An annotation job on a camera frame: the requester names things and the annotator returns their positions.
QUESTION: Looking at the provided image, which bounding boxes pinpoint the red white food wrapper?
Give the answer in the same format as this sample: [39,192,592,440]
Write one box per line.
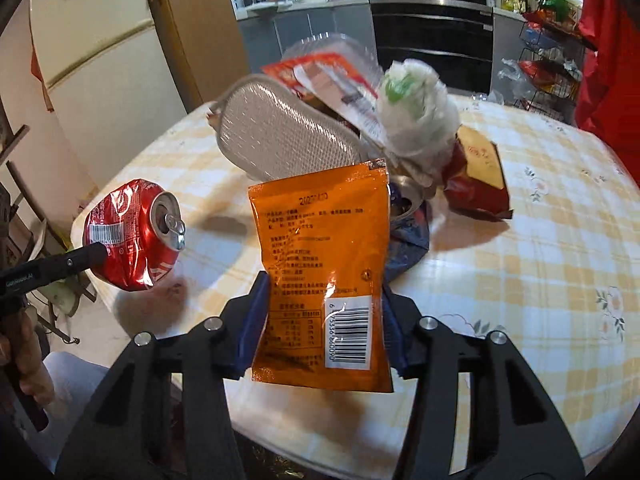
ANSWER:
[292,55,388,146]

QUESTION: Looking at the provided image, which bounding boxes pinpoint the person's left leg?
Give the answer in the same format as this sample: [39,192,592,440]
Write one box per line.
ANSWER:
[30,351,111,471]

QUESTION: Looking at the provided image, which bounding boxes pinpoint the crushed red drink can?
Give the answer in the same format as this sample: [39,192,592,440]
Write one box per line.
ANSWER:
[82,178,187,292]

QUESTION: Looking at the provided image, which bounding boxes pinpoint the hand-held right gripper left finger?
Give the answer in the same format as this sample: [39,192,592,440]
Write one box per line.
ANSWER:
[55,270,273,480]

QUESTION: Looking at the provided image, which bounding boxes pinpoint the red paper decoration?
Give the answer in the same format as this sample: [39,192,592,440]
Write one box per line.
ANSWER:
[30,45,55,113]

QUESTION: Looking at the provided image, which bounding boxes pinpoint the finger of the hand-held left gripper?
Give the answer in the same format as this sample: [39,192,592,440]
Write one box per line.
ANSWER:
[0,242,109,298]

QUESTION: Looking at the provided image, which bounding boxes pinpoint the grey kitchen cabinets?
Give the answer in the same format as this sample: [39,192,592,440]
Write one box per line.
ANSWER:
[237,0,377,81]

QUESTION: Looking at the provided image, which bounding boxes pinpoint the clear plastic clamshell container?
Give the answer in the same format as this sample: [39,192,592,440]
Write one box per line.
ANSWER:
[280,31,381,91]

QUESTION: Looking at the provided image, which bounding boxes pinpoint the person's left hand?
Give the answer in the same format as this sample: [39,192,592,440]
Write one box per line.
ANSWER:
[0,309,54,404]

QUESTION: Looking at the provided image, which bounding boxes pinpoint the red hanging cloth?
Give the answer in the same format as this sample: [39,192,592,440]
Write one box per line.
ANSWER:
[574,0,640,182]

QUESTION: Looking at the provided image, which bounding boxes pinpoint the orange snack packet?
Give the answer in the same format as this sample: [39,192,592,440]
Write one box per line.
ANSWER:
[248,159,394,393]

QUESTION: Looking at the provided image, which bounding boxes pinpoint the cream two-door fridge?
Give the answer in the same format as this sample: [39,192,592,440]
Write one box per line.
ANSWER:
[27,0,188,192]

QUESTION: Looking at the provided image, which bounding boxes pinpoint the open metal can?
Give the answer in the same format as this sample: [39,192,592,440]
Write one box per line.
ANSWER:
[390,175,437,221]

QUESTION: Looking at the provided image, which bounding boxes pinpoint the small red snack wrapper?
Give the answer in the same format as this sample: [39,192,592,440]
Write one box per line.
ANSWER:
[261,57,303,102]

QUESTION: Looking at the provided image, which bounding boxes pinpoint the black built-in oven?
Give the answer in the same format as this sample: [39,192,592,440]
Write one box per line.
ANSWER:
[370,0,496,96]

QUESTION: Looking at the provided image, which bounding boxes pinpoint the black wire storage rack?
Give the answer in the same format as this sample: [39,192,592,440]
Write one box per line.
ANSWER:
[517,5,587,117]

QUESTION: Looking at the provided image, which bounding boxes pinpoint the clear plastic bag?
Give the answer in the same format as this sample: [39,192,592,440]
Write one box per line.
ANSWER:
[487,57,527,107]

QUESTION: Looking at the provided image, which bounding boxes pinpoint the dark red gold-label packet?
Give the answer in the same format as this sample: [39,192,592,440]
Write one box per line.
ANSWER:
[442,125,514,222]

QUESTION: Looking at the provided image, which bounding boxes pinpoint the wooden door frame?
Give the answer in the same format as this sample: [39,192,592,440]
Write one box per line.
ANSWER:
[140,0,251,117]

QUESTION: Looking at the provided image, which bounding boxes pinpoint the dark blue wrapper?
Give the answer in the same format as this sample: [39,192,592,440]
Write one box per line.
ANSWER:
[384,182,432,282]

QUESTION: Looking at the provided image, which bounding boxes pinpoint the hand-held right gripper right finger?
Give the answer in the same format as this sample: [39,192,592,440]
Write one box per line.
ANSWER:
[381,282,586,480]

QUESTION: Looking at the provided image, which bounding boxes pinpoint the white plastic bag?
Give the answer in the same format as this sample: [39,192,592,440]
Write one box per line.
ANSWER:
[375,59,461,187]

